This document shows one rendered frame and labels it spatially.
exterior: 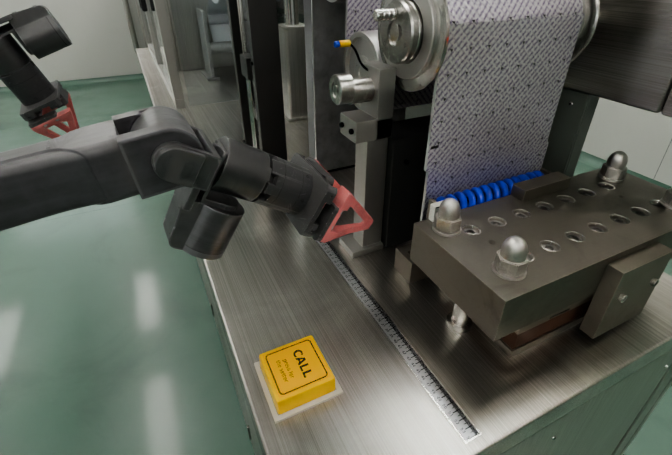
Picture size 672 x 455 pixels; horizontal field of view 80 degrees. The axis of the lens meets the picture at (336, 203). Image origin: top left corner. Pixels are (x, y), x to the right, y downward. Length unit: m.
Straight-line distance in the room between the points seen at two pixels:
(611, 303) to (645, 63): 0.35
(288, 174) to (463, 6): 0.28
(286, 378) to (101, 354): 1.48
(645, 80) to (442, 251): 0.40
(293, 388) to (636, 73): 0.64
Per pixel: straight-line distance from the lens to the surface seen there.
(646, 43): 0.75
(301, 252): 0.70
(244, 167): 0.41
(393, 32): 0.55
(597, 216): 0.65
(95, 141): 0.39
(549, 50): 0.65
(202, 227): 0.44
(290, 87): 1.25
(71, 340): 2.04
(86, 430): 1.73
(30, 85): 0.87
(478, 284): 0.48
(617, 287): 0.58
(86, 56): 6.06
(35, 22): 0.85
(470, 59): 0.55
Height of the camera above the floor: 1.33
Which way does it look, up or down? 31 degrees down
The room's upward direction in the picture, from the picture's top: straight up
